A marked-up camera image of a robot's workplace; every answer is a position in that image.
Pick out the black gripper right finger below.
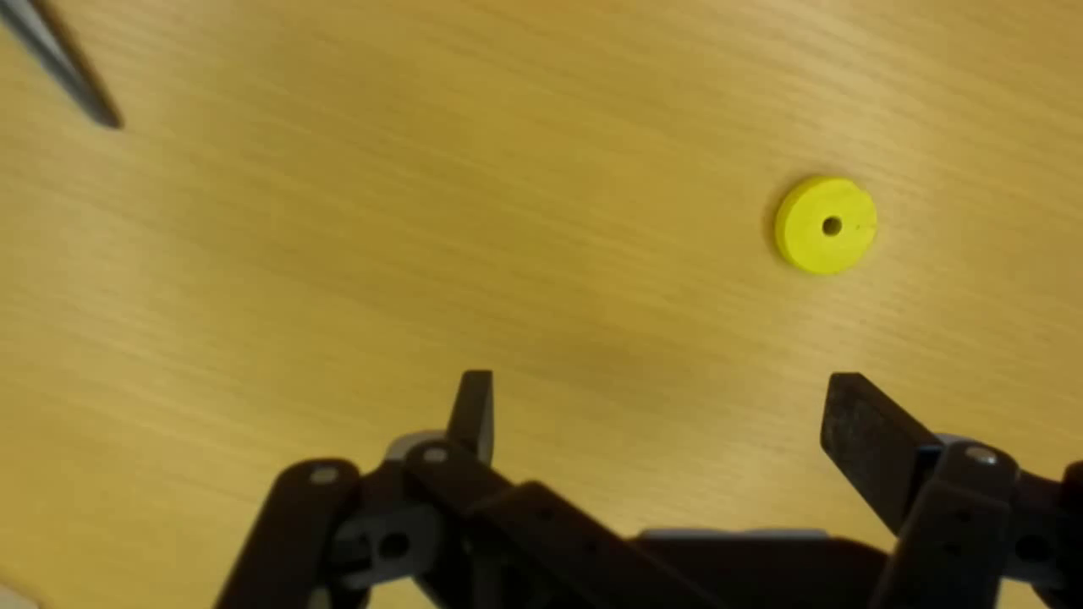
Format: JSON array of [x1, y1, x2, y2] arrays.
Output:
[[820, 368, 1083, 609]]

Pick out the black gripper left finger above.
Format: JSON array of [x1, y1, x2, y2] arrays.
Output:
[[214, 364, 637, 609]]

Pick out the yellow round block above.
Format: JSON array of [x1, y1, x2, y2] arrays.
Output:
[[772, 174, 878, 276]]

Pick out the orange handled scissors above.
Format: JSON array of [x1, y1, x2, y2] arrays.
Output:
[[0, 0, 126, 132]]

